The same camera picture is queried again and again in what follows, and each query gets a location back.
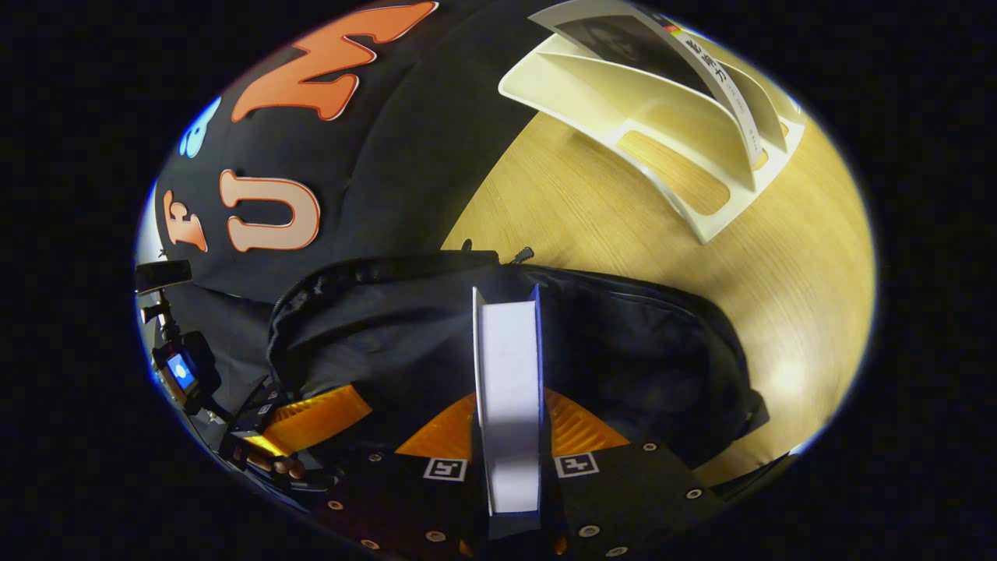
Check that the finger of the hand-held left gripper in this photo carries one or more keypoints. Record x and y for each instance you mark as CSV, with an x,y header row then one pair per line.
x,y
311,421

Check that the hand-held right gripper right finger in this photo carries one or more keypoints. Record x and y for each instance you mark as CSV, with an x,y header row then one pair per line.
x,y
623,499

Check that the white bookshelf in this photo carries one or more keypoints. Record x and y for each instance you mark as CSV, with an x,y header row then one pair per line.
x,y
662,117

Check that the black schoolbag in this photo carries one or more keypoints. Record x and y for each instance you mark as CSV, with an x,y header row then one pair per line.
x,y
623,351

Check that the grey portrait cover book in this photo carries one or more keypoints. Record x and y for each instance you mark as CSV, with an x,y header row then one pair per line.
x,y
623,39

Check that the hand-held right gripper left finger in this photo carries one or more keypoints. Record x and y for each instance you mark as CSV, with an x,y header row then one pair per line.
x,y
405,499

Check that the blue book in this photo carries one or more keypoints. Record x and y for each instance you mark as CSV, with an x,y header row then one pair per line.
x,y
508,389

